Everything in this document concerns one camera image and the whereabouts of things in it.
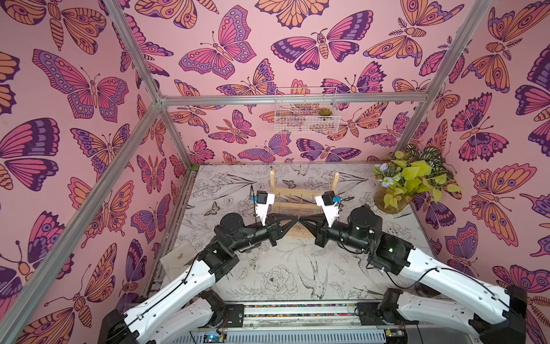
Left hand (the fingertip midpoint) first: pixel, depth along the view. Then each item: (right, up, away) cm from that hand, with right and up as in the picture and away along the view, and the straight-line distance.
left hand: (298, 220), depth 62 cm
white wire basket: (+7, +44, +35) cm, 56 cm away
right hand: (+1, +1, +2) cm, 3 cm away
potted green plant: (+45, +15, +23) cm, 53 cm away
